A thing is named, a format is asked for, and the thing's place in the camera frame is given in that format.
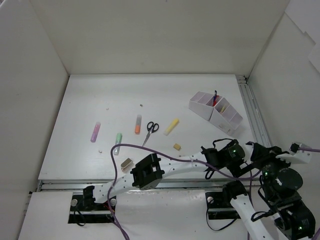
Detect yellow pastel highlighter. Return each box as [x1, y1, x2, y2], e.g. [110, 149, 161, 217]
[220, 105, 226, 114]

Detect red gel pen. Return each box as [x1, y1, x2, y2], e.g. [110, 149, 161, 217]
[213, 95, 220, 106]

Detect black handled scissors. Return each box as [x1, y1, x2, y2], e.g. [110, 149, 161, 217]
[142, 121, 159, 147]

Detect orange highlighter marker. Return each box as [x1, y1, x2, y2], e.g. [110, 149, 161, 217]
[134, 114, 142, 135]

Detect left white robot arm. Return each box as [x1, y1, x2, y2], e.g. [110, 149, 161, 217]
[81, 139, 246, 210]

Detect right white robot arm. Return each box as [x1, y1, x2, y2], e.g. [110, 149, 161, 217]
[221, 141, 320, 240]

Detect purple divided organizer box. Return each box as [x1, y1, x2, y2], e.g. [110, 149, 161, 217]
[188, 91, 243, 136]

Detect tan eraser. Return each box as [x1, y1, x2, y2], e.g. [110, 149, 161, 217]
[173, 143, 181, 151]

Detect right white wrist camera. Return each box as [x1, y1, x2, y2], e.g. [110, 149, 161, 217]
[276, 142, 312, 164]

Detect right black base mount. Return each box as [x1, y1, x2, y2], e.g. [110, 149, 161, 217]
[205, 180, 251, 220]

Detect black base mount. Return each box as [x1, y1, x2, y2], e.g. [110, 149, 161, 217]
[205, 180, 251, 220]
[68, 192, 117, 227]

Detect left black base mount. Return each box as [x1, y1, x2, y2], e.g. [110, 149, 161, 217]
[68, 192, 117, 227]

